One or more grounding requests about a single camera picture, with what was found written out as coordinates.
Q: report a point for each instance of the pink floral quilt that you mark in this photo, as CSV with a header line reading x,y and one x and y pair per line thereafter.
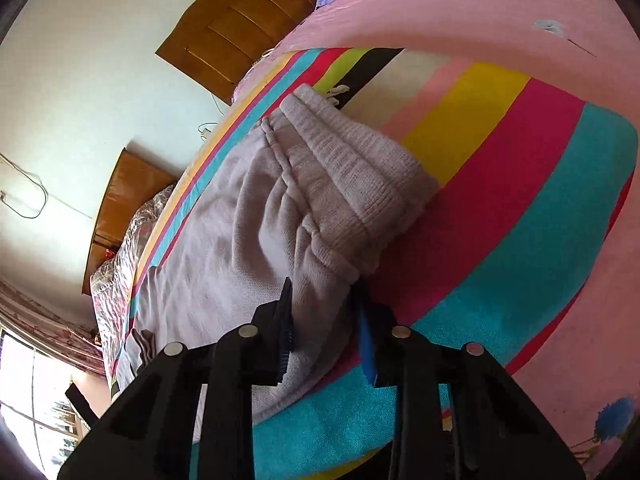
x,y
112,285

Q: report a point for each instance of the wooden bed headboard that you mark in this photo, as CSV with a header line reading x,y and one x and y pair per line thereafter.
x,y
125,195

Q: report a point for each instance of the panelled wooden headboard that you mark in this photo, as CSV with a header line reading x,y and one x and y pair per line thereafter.
x,y
240,30

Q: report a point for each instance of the small red ornament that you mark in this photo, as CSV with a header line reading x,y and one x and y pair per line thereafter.
x,y
108,255

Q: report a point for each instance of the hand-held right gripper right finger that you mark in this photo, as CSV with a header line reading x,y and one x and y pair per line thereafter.
x,y
367,345

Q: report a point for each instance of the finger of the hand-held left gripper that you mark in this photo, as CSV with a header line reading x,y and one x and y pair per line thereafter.
x,y
81,402

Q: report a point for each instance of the striped colourful blanket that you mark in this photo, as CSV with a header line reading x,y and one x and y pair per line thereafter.
x,y
500,185

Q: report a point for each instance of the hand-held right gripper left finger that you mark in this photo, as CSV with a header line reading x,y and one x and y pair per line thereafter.
x,y
282,345

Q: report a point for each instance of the pink floral curtain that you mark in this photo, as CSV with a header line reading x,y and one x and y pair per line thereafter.
x,y
45,325

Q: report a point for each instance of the pink cartoon bedsheet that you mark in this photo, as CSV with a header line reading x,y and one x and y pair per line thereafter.
x,y
500,20

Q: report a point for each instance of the lilac knit pants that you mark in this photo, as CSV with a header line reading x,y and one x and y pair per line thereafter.
x,y
250,220

